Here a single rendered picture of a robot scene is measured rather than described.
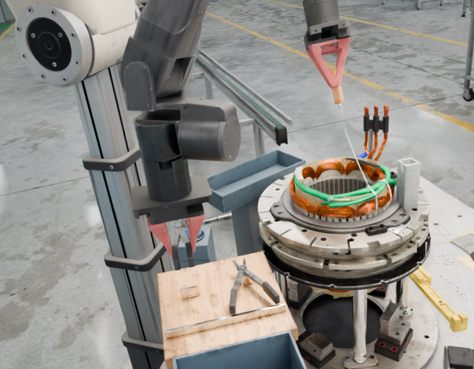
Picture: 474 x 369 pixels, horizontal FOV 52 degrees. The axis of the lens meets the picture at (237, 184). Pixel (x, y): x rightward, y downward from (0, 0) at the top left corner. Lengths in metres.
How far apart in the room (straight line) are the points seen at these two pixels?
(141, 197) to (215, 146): 0.15
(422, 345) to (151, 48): 0.79
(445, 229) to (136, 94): 1.08
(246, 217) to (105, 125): 0.39
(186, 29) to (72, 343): 2.04
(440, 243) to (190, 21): 1.02
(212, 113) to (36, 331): 2.16
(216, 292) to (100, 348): 1.62
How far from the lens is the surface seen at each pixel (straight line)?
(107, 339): 2.41
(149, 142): 0.59
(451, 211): 1.55
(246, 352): 0.72
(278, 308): 0.74
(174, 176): 0.61
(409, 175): 0.89
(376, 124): 0.99
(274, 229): 0.87
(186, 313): 0.77
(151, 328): 1.29
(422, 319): 1.14
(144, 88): 0.57
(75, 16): 0.93
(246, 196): 1.10
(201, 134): 0.56
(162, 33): 0.56
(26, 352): 2.52
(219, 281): 0.81
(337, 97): 0.86
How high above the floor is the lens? 1.56
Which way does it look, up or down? 27 degrees down
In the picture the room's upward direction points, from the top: 7 degrees counter-clockwise
